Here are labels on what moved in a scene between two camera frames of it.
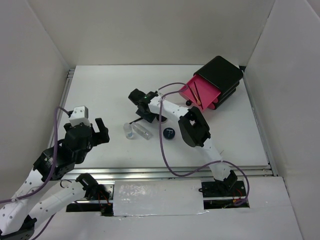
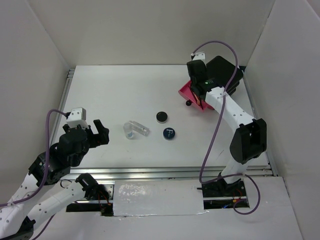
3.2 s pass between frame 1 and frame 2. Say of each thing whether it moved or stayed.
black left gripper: stayed
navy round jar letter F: stayed
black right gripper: moved
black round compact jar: stayed
